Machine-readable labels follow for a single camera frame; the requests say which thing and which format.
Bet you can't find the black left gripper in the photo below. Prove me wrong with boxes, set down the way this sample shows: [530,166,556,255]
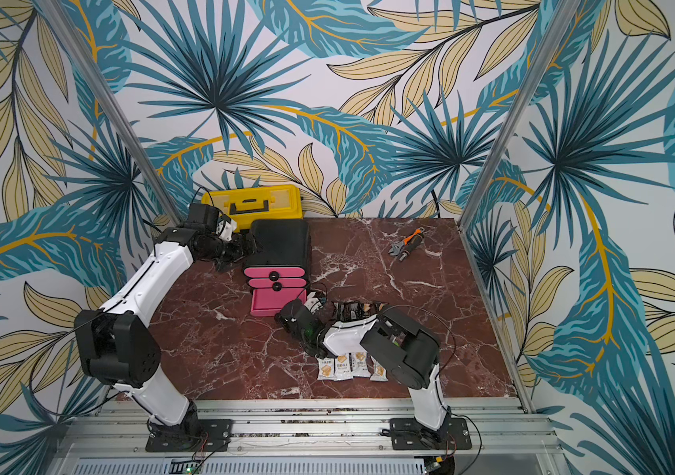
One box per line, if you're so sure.
[201,230,267,274]

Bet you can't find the black drawer cabinet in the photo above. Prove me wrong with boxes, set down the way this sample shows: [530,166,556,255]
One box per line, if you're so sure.
[244,219,311,270]

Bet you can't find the pink bottom drawer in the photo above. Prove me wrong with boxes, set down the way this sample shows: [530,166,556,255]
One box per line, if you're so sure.
[250,288,307,318]

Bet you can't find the black cookie packet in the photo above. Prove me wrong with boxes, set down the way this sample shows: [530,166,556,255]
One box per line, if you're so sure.
[362,303,379,317]
[347,302,364,321]
[333,302,349,322]

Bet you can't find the white cookie packet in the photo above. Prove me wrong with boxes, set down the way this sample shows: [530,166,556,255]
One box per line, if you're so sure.
[318,358,336,381]
[335,353,353,381]
[370,359,388,382]
[349,352,370,378]

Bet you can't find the pink top drawer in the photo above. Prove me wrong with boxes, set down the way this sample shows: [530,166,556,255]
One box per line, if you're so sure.
[244,266,306,281]

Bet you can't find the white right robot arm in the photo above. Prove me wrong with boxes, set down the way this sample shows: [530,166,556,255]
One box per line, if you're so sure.
[275,299,449,431]

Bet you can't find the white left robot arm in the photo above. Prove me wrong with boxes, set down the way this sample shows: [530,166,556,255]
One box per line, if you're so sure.
[74,203,254,441]

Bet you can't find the yellow black toolbox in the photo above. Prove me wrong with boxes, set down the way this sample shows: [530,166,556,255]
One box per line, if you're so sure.
[201,185,304,231]

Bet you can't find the orange adjustable wrench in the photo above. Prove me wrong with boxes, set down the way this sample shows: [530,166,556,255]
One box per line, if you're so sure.
[389,228,425,261]

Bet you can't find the black orange screwdriver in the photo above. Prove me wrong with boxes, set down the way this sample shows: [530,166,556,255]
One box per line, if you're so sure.
[398,233,425,261]

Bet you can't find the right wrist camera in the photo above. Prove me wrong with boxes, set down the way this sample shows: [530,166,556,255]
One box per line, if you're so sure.
[304,292,324,313]

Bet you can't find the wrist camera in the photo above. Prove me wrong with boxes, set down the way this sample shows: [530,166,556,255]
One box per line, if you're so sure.
[216,216,238,243]
[304,292,324,313]

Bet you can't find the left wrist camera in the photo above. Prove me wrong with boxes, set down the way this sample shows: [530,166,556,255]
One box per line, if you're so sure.
[216,216,238,243]

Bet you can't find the aluminium front rail frame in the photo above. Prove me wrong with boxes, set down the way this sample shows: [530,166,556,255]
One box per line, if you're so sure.
[47,397,570,474]

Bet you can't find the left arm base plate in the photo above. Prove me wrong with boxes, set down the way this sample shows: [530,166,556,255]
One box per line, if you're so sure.
[146,419,233,453]

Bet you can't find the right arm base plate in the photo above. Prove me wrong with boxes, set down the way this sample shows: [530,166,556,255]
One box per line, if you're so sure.
[381,416,472,451]

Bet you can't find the left aluminium corner post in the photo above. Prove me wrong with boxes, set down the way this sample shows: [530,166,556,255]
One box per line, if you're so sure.
[38,0,184,226]

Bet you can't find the aluminium corner post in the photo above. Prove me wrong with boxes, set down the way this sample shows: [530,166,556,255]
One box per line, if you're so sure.
[38,0,184,226]
[458,0,580,236]

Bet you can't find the right aluminium corner post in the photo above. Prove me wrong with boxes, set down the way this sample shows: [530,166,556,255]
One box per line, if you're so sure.
[458,0,580,236]

